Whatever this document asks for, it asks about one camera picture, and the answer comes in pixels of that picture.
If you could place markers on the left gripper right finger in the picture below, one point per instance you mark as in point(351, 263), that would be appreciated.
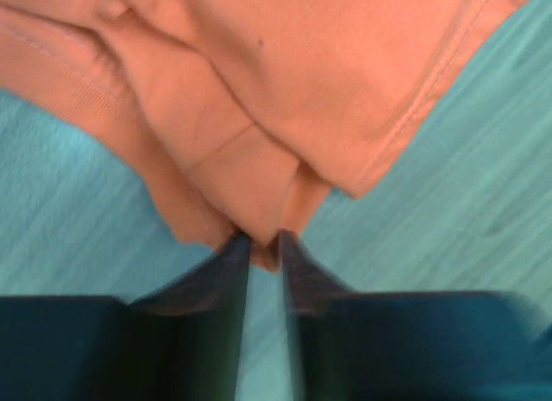
point(316, 368)

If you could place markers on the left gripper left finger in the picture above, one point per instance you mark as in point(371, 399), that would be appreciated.
point(204, 313)

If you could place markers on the orange t shirt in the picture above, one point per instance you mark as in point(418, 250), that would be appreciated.
point(244, 114)

